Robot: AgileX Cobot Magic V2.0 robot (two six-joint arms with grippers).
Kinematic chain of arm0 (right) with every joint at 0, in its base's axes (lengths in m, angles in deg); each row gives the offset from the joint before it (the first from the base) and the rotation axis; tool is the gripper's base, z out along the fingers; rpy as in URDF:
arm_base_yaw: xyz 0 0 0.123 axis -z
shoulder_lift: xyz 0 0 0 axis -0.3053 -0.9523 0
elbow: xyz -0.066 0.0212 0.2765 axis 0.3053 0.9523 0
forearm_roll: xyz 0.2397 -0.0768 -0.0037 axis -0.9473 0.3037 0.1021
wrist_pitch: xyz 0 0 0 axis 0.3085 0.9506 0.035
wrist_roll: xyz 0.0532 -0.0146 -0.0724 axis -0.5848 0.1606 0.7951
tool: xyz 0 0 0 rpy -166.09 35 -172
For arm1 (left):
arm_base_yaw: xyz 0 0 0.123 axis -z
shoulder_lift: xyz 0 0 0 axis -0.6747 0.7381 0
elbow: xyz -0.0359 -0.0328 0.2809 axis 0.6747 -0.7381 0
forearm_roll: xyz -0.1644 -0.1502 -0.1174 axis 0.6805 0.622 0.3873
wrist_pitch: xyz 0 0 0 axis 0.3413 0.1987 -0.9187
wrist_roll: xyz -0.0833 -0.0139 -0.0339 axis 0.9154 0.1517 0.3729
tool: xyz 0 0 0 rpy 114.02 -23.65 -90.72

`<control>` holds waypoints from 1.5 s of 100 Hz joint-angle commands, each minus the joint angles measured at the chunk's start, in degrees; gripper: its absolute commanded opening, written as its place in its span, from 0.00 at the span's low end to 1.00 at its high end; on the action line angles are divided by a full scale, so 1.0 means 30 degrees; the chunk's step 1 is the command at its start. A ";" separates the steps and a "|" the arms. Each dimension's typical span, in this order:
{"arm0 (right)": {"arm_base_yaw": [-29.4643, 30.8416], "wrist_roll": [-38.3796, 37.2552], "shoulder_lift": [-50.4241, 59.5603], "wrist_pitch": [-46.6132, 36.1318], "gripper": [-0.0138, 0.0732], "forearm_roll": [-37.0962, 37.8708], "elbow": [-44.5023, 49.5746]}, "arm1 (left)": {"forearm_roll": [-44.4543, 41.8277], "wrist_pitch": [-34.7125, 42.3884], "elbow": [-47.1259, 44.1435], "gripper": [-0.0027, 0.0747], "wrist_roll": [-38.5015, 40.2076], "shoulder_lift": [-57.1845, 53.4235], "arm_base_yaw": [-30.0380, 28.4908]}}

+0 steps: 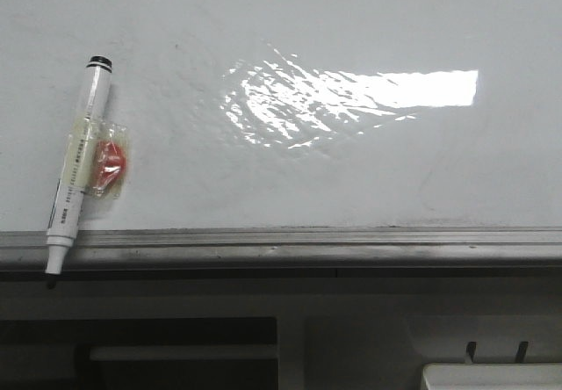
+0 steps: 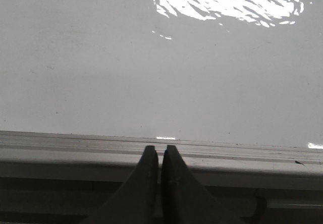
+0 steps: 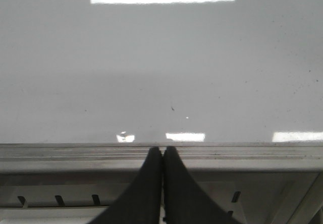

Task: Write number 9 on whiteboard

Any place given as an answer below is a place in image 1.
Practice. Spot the white whiteboard marker pen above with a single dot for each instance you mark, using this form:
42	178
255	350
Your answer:
63	224

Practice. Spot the dark left hook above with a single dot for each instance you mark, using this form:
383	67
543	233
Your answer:
470	350

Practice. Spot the dark right hook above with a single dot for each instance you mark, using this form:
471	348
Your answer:
521	352

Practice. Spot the grey aluminium marker tray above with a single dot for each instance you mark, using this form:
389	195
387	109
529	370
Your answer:
314	247

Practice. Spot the white whiteboard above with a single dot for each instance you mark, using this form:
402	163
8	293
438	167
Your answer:
293	113

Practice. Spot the dark hook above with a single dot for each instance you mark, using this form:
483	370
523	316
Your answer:
470	350
521	352

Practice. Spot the white box lower right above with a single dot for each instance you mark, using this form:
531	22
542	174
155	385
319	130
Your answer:
498	376

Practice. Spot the red magnet taped to marker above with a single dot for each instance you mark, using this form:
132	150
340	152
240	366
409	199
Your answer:
110	162

